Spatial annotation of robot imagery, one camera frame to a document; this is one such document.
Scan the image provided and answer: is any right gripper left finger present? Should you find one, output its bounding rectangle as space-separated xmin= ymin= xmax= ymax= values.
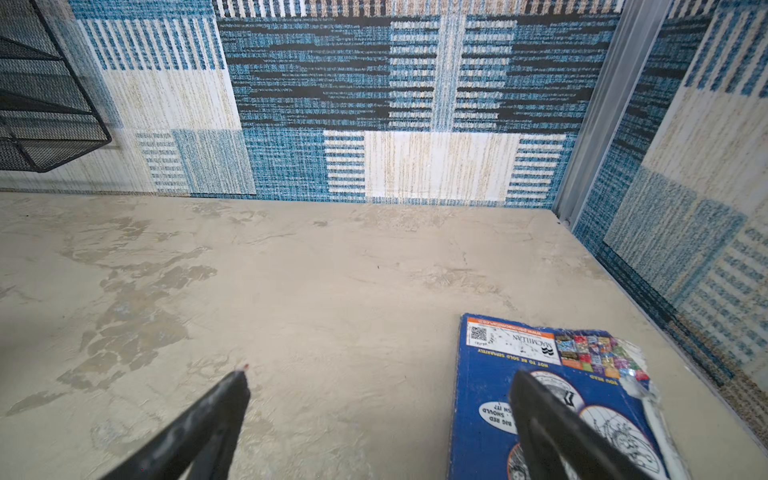
xmin=104 ymin=369 xmax=251 ymax=479

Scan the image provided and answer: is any black wire shelf rack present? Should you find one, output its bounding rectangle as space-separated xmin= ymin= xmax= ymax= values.
xmin=1 ymin=1 xmax=112 ymax=173

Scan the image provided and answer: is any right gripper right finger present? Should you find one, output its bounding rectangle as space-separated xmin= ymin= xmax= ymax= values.
xmin=508 ymin=370 xmax=654 ymax=479

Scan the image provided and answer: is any blue printed package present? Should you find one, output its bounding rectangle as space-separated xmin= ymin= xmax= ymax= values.
xmin=448 ymin=313 xmax=690 ymax=479

